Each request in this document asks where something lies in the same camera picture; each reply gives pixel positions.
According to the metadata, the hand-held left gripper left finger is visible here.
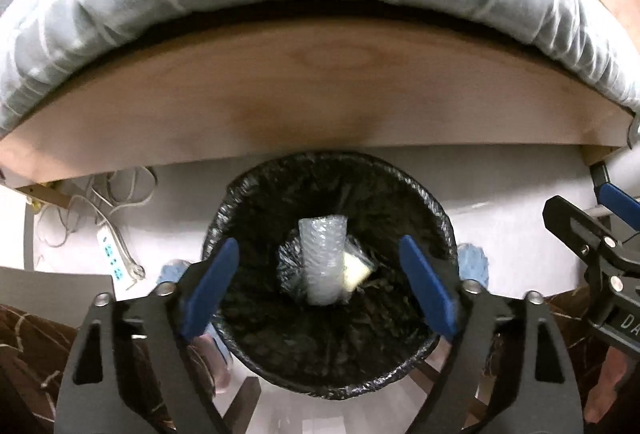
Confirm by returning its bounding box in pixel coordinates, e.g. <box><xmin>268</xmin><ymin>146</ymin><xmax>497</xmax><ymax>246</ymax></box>
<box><xmin>54</xmin><ymin>237</ymin><xmax>241</xmax><ymax>434</ymax></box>

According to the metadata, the grey board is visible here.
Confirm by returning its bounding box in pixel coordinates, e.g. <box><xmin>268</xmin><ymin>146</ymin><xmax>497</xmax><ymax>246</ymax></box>
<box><xmin>0</xmin><ymin>265</ymin><xmax>115</xmax><ymax>302</ymax></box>

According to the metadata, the trash bin with black bag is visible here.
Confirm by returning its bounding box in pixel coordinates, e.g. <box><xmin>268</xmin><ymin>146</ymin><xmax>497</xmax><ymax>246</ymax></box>
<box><xmin>201</xmin><ymin>151</ymin><xmax>459</xmax><ymax>401</ymax></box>

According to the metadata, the wooden bed frame board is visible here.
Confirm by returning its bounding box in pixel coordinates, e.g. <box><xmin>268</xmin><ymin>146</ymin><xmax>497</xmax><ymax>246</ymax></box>
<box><xmin>0</xmin><ymin>0</ymin><xmax>640</xmax><ymax>210</ymax></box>

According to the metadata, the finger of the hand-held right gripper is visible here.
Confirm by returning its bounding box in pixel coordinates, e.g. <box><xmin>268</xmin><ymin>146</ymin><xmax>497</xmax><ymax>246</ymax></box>
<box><xmin>589</xmin><ymin>163</ymin><xmax>640</xmax><ymax>233</ymax></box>
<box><xmin>542</xmin><ymin>195</ymin><xmax>640</xmax><ymax>301</ymax></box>

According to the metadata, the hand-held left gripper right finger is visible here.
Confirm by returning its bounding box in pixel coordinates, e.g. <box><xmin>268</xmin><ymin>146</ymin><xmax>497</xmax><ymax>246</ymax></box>
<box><xmin>397</xmin><ymin>234</ymin><xmax>586</xmax><ymax>434</ymax></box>

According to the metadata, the white power strip with cables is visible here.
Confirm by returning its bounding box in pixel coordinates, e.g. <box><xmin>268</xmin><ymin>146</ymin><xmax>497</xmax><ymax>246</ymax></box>
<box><xmin>35</xmin><ymin>167</ymin><xmax>157</xmax><ymax>287</ymax></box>

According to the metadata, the clear plastic wrapper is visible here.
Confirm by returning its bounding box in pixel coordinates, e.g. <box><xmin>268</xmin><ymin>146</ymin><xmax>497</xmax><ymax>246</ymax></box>
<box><xmin>276</xmin><ymin>239</ymin><xmax>308</xmax><ymax>300</ymax></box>

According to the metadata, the person's left leg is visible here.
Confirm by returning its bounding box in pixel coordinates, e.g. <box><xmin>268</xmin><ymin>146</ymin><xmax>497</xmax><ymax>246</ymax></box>
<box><xmin>192</xmin><ymin>331</ymin><xmax>236</xmax><ymax>397</ymax></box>

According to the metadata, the pale yellow paper scrap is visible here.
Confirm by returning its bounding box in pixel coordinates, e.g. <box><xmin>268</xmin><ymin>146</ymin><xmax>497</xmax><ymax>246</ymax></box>
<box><xmin>341</xmin><ymin>251</ymin><xmax>375</xmax><ymax>291</ymax></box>

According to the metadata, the blue slipper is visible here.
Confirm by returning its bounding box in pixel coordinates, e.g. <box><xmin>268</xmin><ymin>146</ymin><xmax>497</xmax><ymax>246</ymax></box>
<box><xmin>457</xmin><ymin>243</ymin><xmax>489</xmax><ymax>287</ymax></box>
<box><xmin>160</xmin><ymin>259</ymin><xmax>201</xmax><ymax>287</ymax></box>

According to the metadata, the bubble wrap roll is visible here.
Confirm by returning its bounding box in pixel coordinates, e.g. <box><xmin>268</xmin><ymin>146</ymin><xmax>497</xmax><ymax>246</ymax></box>
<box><xmin>298</xmin><ymin>214</ymin><xmax>349</xmax><ymax>306</ymax></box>

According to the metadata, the person's right hand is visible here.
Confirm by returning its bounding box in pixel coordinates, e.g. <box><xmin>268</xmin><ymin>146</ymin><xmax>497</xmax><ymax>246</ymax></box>
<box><xmin>584</xmin><ymin>346</ymin><xmax>632</xmax><ymax>425</ymax></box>

